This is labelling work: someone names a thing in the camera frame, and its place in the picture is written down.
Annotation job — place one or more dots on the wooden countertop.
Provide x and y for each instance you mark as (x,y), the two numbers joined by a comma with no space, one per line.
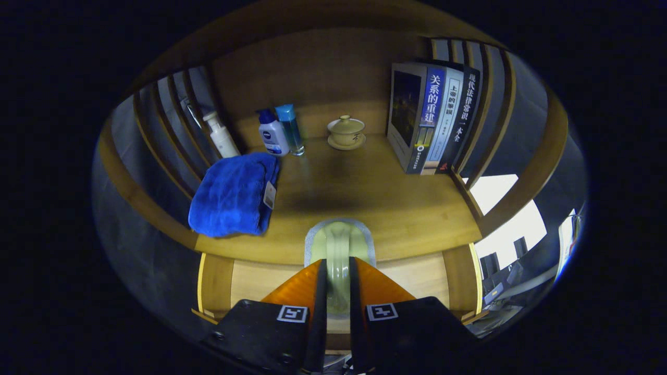
(365,198)

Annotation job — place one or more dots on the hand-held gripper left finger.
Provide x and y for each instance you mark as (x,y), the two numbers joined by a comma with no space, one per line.
(318,333)

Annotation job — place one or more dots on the blue towel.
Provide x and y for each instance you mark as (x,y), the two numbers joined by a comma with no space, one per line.
(229,198)

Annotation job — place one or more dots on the white drawer unit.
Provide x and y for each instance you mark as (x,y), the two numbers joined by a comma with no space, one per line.
(516,229)

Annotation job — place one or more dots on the teal bottle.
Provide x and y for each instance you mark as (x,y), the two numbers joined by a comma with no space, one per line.
(292,133)

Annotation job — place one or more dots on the black spine book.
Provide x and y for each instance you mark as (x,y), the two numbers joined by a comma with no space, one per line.
(465,114)

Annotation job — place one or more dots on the white lotion bottle blue cap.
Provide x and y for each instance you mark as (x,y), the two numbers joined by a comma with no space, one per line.
(273,138)

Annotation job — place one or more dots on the blue spine book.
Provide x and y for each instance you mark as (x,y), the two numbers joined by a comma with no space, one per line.
(430,120)

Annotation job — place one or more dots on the white pump bottle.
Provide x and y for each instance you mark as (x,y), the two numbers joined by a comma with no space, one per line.
(224,140)

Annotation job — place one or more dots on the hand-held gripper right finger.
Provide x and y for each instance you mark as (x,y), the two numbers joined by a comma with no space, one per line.
(357,333)

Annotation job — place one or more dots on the wooden cabinet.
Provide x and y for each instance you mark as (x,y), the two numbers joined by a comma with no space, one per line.
(323,67)

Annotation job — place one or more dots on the light grey spine book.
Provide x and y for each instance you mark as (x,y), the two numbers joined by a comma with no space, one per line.
(448,125)

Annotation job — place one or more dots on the tan lidded teacup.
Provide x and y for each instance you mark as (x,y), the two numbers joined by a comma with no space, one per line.
(346,133)

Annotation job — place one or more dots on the wooden drawer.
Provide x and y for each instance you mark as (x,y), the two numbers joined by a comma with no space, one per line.
(260,281)

